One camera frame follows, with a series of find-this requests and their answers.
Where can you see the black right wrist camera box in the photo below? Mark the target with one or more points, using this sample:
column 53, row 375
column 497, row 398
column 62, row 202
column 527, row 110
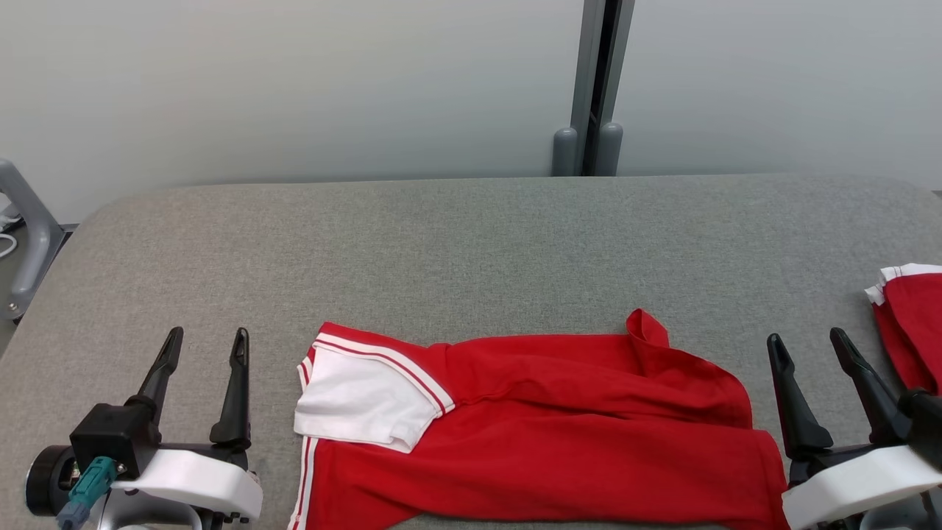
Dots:
column 929, row 423

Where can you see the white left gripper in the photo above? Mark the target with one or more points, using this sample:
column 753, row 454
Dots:
column 199, row 478

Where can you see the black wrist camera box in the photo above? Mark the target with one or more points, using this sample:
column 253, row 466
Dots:
column 929, row 423
column 110, row 434

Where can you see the red shorts with white stripe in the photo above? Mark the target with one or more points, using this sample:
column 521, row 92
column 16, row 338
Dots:
column 916, row 324

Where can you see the grey double partition post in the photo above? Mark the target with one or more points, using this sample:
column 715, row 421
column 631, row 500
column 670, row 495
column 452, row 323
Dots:
column 596, row 88

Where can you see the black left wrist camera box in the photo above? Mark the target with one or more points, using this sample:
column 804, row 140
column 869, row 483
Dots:
column 110, row 434

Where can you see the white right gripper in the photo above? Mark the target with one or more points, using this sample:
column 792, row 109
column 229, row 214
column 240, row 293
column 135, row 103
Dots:
column 854, row 486

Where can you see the red shirt with white sleeves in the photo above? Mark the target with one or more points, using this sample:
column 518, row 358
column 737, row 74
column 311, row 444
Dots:
column 559, row 442

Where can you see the grey bent partition frame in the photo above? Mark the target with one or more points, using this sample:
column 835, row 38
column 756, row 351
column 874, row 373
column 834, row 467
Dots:
column 33, row 235

